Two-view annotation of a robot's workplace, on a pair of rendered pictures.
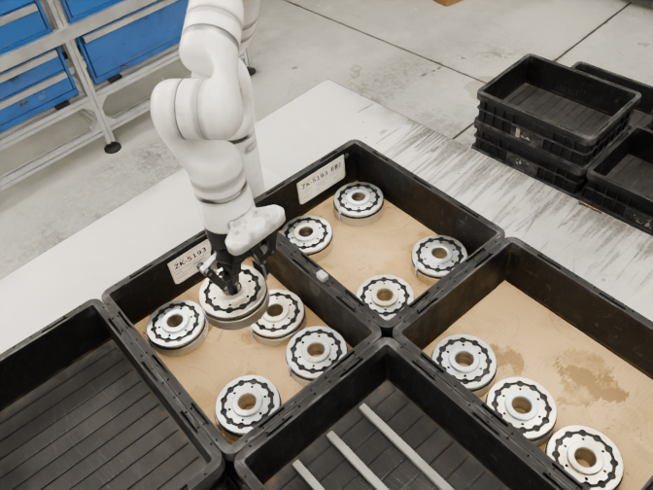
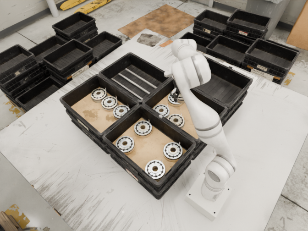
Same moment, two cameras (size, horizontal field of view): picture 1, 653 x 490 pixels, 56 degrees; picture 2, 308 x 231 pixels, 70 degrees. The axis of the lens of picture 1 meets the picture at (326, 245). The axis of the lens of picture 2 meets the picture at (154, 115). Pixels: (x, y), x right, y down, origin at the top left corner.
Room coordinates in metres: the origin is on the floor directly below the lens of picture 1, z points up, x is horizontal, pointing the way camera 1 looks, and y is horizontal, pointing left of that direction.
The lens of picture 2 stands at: (1.39, -0.15, 1.90)
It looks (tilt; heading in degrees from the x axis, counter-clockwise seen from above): 53 degrees down; 170
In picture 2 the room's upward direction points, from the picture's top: 3 degrees counter-clockwise
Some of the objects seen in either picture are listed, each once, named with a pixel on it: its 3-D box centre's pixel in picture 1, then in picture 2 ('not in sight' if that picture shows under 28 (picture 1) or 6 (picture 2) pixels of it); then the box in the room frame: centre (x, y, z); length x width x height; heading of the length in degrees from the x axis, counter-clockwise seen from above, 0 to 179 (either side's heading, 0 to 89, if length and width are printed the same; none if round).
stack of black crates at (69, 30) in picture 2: not in sight; (79, 39); (-1.10, -0.57, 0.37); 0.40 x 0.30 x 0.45; 129
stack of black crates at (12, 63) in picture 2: not in sight; (19, 76); (-0.59, -1.19, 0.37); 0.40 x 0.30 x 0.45; 129
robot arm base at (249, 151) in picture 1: (239, 163); (212, 185); (1.08, 0.17, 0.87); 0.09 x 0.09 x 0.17; 33
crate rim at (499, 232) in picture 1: (368, 224); (148, 140); (0.80, -0.08, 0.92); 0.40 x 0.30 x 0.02; 36
